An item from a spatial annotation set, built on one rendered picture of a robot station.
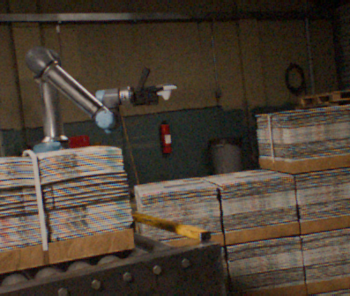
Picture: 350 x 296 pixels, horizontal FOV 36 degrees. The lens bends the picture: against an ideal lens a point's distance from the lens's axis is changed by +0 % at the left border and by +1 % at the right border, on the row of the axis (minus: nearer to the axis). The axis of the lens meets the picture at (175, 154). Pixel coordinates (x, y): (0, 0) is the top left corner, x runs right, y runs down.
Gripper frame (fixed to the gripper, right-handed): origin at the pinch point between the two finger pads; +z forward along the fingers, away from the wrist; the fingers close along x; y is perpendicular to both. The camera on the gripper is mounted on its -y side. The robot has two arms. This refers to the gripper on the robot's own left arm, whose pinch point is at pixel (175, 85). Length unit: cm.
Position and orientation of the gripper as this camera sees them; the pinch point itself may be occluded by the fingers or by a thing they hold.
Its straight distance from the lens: 237.0
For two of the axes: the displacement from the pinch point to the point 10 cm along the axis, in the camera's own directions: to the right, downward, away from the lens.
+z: 9.9, -1.1, -0.6
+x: -0.4, 1.9, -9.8
